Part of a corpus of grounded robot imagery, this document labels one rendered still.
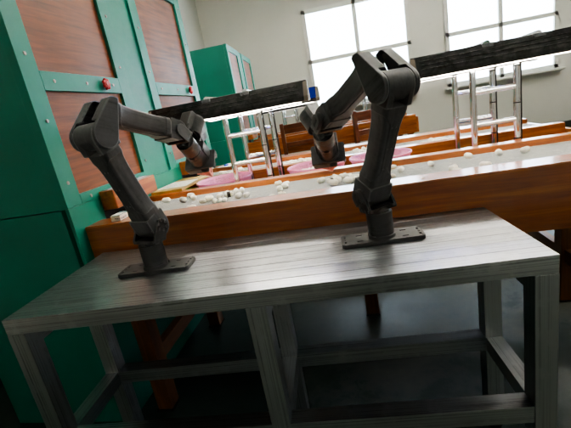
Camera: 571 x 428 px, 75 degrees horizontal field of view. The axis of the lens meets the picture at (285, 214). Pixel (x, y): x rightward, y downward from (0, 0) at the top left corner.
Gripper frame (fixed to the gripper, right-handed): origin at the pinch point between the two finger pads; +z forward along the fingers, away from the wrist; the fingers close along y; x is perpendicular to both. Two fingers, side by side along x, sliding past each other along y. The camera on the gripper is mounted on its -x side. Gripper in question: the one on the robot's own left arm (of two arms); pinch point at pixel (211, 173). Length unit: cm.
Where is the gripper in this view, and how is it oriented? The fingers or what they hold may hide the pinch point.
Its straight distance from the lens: 132.6
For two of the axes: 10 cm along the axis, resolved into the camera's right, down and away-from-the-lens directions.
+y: -9.7, 1.3, 2.0
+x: 0.3, 9.1, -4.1
